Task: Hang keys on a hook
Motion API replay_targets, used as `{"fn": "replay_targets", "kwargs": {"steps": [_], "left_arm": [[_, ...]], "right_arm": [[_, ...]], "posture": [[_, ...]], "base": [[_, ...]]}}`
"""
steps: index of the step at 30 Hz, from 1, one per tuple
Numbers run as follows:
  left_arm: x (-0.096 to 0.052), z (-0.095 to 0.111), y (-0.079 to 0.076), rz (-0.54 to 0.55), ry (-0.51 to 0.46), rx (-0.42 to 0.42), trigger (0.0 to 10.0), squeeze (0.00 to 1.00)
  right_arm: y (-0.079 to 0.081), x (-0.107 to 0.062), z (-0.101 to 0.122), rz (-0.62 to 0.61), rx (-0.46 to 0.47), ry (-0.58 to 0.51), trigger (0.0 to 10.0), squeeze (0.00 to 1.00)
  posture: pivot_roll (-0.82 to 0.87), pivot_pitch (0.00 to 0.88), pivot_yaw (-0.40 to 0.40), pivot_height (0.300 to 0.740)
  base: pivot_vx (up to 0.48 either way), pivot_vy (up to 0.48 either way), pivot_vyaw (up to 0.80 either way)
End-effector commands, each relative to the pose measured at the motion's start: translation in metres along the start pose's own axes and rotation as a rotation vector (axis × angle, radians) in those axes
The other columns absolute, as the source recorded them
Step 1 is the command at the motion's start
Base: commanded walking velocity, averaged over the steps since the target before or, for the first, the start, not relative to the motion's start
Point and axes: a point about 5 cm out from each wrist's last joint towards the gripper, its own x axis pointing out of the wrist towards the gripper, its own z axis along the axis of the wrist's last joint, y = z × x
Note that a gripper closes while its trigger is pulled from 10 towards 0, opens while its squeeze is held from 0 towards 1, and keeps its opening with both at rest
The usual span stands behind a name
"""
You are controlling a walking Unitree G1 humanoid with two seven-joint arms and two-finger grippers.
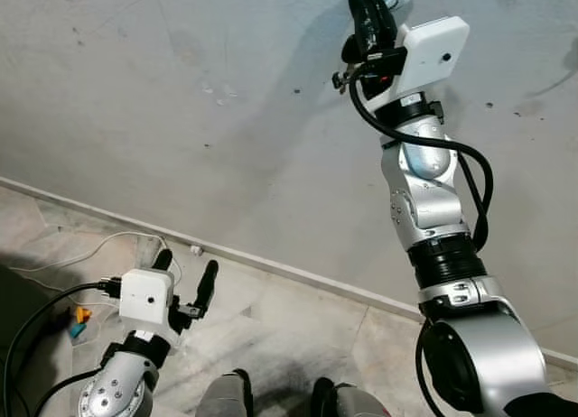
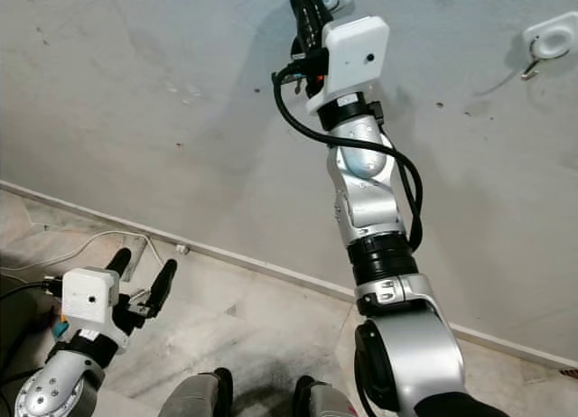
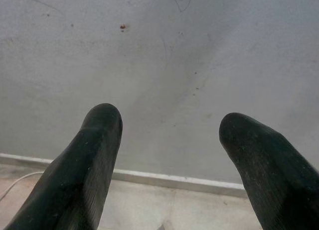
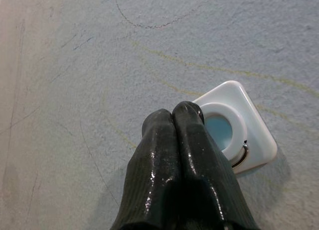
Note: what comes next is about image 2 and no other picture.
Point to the grey robot left leg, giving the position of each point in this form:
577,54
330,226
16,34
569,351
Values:
190,399

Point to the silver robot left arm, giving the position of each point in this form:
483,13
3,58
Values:
59,390

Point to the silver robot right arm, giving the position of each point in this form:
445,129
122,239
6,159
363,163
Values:
366,191

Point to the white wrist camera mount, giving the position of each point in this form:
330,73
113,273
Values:
357,60
88,298

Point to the small white floor piece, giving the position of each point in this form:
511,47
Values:
183,249

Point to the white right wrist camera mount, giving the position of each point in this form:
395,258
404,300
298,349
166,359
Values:
357,60

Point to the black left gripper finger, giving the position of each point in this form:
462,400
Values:
163,286
118,262

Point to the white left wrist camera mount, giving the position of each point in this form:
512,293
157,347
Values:
88,298

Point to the black robot left foot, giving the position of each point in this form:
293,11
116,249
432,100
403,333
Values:
221,385

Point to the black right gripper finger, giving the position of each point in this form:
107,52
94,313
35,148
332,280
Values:
309,9
321,36

